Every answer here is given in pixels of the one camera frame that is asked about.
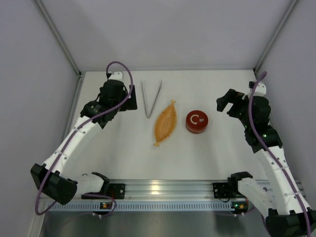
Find boat-shaped woven basket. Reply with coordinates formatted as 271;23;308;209
154;100;177;147

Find metal round lunch box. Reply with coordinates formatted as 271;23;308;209
186;122;208;134

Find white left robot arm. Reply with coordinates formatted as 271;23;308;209
31;79;137;205

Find aluminium frame post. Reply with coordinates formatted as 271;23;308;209
253;0;301;75
32;0;81;77

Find metal serving tongs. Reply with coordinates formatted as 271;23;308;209
141;80;162;119

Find aluminium left frame post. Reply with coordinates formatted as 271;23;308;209
32;0;81;77

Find aluminium right frame post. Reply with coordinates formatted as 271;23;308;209
253;0;301;75

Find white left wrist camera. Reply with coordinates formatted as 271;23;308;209
106;72;123;81

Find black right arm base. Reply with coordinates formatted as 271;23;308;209
212;182;234;199

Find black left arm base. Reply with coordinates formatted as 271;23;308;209
81;183;125;199

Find red round lid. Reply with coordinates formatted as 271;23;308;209
185;110;209;124

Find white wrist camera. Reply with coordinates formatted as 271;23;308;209
106;72;123;81
247;81;267;97

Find aluminium front rail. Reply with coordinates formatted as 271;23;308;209
39;180;255;215

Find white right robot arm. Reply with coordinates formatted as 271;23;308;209
216;89;316;237

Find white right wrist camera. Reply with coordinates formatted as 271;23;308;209
247;81;267;97

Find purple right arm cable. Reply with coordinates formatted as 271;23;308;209
248;71;312;237

